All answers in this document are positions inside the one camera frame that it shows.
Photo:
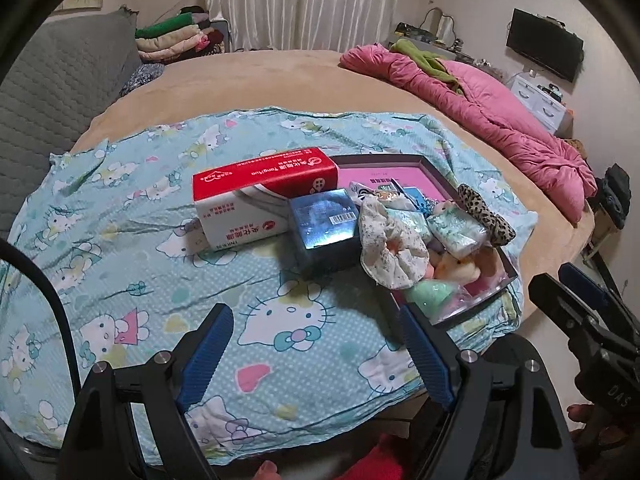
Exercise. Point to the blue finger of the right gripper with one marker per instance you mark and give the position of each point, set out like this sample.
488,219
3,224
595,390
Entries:
585,288

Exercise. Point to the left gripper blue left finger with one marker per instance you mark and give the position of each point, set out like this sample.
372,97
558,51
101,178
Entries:
198,353

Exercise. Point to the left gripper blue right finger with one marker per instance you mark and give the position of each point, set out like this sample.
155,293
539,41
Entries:
433,353

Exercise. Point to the green sponge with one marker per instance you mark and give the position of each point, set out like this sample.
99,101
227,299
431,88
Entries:
430,296

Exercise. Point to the beige plush bear purple bow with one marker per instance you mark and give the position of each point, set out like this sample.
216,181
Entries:
449,269

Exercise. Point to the leopard print scrunchie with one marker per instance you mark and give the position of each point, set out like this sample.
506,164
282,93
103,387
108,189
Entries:
500,231

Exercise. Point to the white floral scrunchie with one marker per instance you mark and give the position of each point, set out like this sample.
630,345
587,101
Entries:
393,254

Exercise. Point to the green floral tissue pack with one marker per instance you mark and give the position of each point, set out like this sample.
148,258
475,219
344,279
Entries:
414,220
458,232

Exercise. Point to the white blue snack packet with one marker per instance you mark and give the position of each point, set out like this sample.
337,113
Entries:
358,192

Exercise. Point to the orange sponge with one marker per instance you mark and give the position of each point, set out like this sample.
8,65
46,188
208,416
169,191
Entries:
490,264

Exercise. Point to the beige plush bear pink ribbon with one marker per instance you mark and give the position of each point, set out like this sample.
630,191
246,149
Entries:
443,206

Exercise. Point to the person's right hand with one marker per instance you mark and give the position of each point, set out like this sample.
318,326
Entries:
598,433

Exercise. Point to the person's left hand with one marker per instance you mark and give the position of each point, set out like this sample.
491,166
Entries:
267,471

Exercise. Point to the dark clothes pile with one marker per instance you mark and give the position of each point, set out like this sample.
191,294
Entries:
614,194

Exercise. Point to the pink quilt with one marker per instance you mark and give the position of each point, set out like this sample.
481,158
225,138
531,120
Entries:
492,113

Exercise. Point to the dark shallow box tray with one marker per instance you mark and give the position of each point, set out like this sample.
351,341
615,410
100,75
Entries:
470,298

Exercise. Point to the red white tissue box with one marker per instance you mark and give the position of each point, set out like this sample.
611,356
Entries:
247,201

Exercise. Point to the hello kitty blue cloth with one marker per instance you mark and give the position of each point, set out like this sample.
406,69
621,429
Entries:
115,231

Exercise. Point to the dark blue small box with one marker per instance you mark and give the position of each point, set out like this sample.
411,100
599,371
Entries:
324,229

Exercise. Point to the white drawer cabinet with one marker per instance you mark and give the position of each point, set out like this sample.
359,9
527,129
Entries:
552,115

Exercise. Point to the pink blue book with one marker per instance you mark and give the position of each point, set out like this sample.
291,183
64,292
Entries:
406,176

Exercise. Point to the black television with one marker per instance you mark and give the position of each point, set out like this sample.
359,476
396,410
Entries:
546,43

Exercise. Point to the dark floral pillow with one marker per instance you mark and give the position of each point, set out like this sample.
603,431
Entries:
144,74

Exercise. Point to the green garment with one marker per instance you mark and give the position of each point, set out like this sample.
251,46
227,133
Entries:
428,62

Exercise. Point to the stack of folded clothes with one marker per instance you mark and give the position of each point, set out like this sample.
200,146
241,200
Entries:
191,33

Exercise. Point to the grey quilted headboard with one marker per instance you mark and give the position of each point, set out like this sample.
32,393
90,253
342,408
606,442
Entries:
67,74

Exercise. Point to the white curtain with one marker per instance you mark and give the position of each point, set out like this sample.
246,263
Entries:
336,25

